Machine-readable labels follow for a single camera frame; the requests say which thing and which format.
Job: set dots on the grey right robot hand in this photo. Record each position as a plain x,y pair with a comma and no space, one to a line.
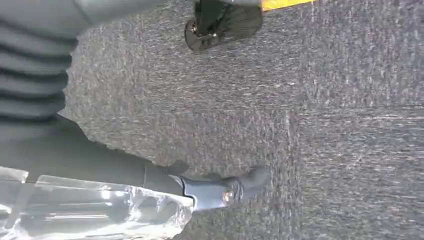
82,172

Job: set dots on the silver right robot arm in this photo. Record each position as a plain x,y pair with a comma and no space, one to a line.
30,63

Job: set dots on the yellow floor tape square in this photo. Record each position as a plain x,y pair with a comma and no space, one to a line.
285,3

